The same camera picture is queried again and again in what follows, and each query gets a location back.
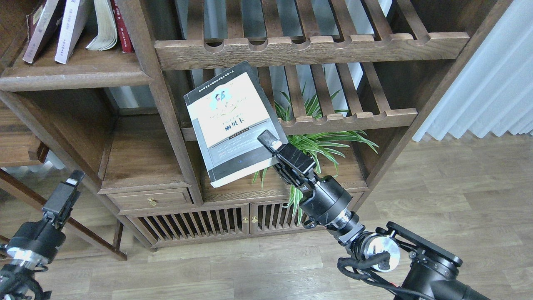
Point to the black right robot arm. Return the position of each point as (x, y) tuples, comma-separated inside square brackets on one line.
[(395, 258)]

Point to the maroon book with white characters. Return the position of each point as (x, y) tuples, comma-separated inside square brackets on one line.
[(42, 24)]

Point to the brass drawer knob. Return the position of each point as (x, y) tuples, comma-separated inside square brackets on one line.
[(152, 201)]

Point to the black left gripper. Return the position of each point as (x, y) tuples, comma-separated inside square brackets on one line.
[(36, 244)]

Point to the white sheer curtain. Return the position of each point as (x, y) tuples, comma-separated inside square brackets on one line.
[(493, 94)]

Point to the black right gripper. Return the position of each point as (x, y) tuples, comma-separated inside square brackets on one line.
[(324, 200)]

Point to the yellow and black book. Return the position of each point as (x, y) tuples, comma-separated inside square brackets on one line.
[(228, 114)]

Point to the cream-paged upright book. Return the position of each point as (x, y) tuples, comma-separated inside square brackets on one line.
[(107, 31)]

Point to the dark wooden bookshelf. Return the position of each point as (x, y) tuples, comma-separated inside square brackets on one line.
[(122, 120)]

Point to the red upright book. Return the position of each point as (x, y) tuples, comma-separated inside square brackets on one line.
[(122, 33)]

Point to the wooden side furniture frame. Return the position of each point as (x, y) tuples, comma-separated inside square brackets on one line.
[(20, 147)]

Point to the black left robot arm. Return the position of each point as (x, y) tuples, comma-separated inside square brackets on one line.
[(18, 283)]

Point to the pale pink white book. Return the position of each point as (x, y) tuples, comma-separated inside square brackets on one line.
[(74, 19)]

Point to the green spider plant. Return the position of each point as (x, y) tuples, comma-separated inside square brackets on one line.
[(314, 144)]

